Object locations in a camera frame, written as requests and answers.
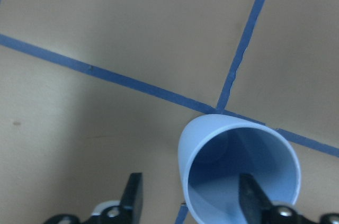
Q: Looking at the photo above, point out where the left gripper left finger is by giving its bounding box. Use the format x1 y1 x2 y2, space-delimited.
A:
118 173 143 224

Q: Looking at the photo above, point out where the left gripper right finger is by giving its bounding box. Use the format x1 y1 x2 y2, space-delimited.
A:
238 173 273 224

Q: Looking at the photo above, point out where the blue plastic cup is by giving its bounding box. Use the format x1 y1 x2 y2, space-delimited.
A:
178 114 301 223

